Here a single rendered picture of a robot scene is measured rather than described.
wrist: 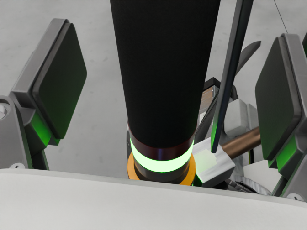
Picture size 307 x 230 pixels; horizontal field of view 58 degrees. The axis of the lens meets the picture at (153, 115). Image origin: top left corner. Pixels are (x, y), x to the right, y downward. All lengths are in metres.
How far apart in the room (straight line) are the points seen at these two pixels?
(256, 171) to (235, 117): 0.14
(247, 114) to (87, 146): 1.48
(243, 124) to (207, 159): 0.51
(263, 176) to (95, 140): 1.53
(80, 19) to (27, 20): 0.56
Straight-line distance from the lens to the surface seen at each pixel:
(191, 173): 0.17
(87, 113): 2.22
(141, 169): 0.15
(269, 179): 0.71
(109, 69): 2.52
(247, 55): 0.49
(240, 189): 0.61
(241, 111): 0.74
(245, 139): 0.23
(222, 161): 0.21
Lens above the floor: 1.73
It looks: 54 degrees down
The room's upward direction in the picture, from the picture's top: 1 degrees counter-clockwise
